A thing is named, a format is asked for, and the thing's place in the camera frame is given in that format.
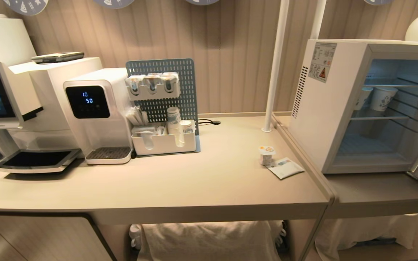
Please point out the blue pegboard organizer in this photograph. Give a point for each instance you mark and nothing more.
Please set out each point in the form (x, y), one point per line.
(187, 90)

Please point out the white water dispenser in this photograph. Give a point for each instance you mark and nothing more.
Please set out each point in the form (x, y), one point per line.
(100, 112)

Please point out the stack of paper cups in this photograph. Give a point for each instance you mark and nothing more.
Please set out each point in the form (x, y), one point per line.
(173, 125)

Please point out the white vertical pole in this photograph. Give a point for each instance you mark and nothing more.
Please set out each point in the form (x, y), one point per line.
(317, 20)
(276, 65)

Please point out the white organizer tray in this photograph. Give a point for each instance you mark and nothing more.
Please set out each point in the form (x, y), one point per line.
(165, 143)

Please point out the white capsule holder rack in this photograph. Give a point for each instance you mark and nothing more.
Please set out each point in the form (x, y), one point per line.
(152, 87)

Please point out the white paper sachet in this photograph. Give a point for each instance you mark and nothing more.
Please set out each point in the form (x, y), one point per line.
(286, 168)

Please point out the white coffee machine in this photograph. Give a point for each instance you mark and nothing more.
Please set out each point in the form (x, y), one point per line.
(16, 108)

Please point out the white mini fridge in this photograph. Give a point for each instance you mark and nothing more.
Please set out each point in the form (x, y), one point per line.
(325, 108)

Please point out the small white yogurt cup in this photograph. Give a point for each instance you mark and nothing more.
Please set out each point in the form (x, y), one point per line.
(266, 155)

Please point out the white drip tray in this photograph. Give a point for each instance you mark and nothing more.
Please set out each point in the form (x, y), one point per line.
(108, 155)

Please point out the beige cabinet door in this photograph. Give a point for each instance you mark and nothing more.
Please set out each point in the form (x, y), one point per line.
(45, 237)

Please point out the white cloth cover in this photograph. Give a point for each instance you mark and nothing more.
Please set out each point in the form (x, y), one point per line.
(209, 241)
(368, 230)

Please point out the white printed paper cup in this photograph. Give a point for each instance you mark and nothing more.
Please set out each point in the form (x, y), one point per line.
(383, 98)

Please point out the dark flat remote device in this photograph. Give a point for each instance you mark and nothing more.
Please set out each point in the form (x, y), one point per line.
(57, 57)

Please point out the blue round wall decoration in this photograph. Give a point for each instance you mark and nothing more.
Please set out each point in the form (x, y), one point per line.
(25, 5)
(377, 1)
(114, 3)
(201, 1)

